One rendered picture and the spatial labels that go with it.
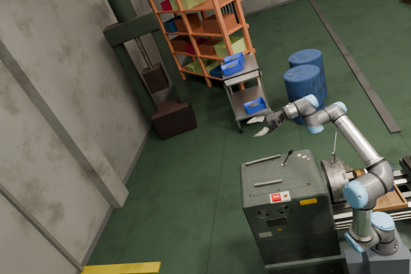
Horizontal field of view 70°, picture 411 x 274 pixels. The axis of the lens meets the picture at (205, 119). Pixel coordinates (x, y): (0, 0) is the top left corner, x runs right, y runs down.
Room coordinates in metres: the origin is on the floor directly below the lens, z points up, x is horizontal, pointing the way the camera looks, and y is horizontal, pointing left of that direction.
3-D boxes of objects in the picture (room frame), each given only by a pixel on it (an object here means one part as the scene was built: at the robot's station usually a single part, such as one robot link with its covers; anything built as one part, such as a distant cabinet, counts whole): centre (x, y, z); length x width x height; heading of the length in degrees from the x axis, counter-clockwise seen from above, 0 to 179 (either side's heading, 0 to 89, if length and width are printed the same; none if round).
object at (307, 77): (4.04, -1.72, 0.40); 1.08 x 0.66 x 0.80; 161
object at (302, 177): (1.60, -0.35, 1.06); 0.59 x 0.48 x 0.39; 75
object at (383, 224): (0.94, -0.67, 1.27); 0.13 x 0.12 x 0.14; 98
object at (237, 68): (4.44, -0.82, 0.54); 1.15 x 0.67 x 1.08; 164
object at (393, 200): (1.45, -0.98, 0.89); 0.36 x 0.30 x 0.04; 165
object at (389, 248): (0.95, -0.67, 1.15); 0.15 x 0.15 x 0.10
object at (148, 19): (5.08, 0.54, 1.43); 0.92 x 0.74 x 2.85; 70
